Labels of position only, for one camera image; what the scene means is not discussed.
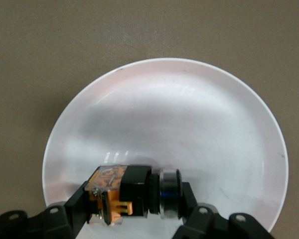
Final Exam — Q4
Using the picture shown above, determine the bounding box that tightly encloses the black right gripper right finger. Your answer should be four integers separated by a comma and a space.
173, 181, 276, 239

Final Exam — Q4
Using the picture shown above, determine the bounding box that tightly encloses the pale pink round plate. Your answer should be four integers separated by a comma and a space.
42, 58, 289, 239

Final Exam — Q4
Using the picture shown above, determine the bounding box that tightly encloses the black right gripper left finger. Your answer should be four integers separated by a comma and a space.
0, 180, 90, 239

